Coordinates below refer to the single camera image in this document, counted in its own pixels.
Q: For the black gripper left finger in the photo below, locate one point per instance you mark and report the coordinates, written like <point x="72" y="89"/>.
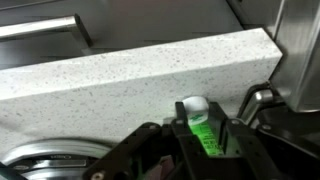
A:
<point x="185" y="140"/>

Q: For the white bottle lid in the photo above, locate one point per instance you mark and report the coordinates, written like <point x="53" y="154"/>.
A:
<point x="196" y="105"/>

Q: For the stainless steel gas range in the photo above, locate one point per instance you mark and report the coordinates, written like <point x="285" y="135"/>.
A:
<point x="300" y="50"/>

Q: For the round steel lidded pot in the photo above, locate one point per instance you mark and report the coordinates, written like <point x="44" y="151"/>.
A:
<point x="50" y="150"/>

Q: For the green bottle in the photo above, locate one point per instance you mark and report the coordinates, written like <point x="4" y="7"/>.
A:
<point x="204" y="136"/>

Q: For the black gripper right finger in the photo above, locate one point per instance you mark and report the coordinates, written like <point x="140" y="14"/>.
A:
<point x="240" y="150"/>

